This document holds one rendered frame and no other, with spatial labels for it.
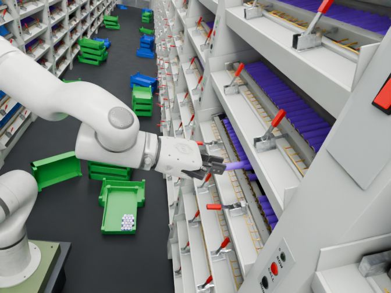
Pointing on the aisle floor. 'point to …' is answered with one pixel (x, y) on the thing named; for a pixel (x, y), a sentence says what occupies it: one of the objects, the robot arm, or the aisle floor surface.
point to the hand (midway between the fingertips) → (215, 164)
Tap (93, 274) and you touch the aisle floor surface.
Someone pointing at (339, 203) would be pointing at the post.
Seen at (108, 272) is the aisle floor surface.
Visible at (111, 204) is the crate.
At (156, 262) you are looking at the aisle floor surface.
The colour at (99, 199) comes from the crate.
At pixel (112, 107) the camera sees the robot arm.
